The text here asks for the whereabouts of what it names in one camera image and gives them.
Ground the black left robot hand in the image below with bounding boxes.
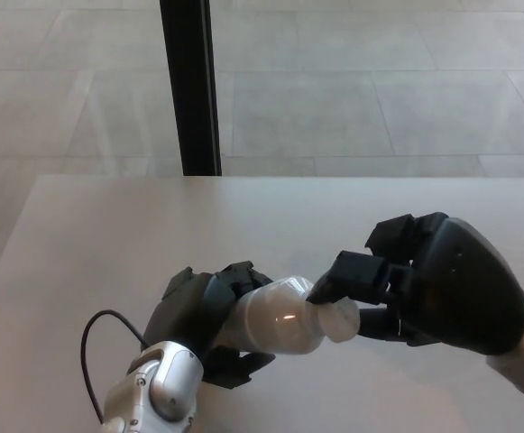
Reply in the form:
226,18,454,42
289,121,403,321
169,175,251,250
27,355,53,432
142,260,277,391

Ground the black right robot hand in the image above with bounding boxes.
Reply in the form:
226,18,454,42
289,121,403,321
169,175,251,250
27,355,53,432
308,211,524,360

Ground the white plastic bottle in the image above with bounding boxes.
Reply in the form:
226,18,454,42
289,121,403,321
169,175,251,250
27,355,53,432
209,273,331,358

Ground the black vertical frame post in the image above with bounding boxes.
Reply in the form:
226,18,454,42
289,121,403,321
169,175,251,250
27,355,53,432
160,0,224,176

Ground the white screw cap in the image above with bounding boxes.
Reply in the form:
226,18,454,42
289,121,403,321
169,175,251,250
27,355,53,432
317,298,362,345

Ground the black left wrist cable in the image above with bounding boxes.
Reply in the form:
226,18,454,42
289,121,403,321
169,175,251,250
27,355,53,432
79,309,149,426

